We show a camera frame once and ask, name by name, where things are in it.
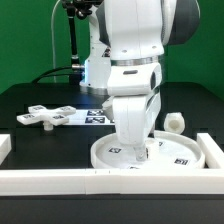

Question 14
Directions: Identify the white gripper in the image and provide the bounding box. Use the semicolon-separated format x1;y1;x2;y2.
102;93;161;161

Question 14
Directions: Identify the white round table top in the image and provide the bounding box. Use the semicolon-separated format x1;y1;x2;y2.
91;131;205;170

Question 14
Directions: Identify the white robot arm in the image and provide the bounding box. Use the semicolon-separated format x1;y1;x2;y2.
86;0;200;161

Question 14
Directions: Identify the white marker sheet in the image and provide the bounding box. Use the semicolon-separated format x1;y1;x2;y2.
68;109;114;126

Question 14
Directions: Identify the white right fence block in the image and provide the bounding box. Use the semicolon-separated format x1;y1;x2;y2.
197;133;224;169

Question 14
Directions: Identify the white fence block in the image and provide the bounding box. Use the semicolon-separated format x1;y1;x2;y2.
0;134;11;165
197;133;224;169

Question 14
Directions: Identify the white cross-shaped table base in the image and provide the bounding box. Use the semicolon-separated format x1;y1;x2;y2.
17;105;76;131

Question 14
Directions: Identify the white left fence block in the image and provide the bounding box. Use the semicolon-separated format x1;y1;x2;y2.
0;134;11;165

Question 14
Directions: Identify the black cable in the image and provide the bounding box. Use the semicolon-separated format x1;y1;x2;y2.
31;66;83;84

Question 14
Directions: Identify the white cable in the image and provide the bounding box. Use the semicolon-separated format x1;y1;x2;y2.
50;0;63;84

